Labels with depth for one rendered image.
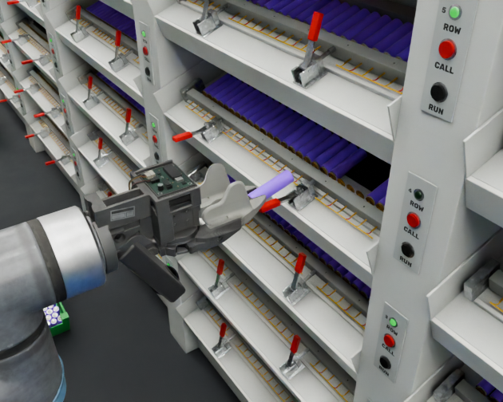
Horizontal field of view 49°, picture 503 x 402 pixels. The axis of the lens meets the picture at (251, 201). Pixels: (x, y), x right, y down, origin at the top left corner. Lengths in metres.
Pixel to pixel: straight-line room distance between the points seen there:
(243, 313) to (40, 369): 0.66
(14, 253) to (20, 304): 0.05
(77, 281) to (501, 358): 0.46
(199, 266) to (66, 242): 0.80
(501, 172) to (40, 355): 0.50
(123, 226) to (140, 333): 1.10
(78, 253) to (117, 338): 1.12
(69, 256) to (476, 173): 0.41
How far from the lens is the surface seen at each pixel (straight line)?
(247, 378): 1.36
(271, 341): 1.17
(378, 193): 0.82
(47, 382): 0.66
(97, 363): 1.64
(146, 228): 0.62
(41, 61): 2.10
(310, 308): 0.96
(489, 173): 0.60
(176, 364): 1.60
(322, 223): 0.82
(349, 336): 0.92
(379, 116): 0.68
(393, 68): 0.71
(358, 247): 0.78
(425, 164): 0.62
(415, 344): 0.75
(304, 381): 1.11
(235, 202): 0.65
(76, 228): 0.58
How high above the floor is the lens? 1.21
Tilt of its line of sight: 34 degrees down
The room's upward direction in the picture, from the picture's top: straight up
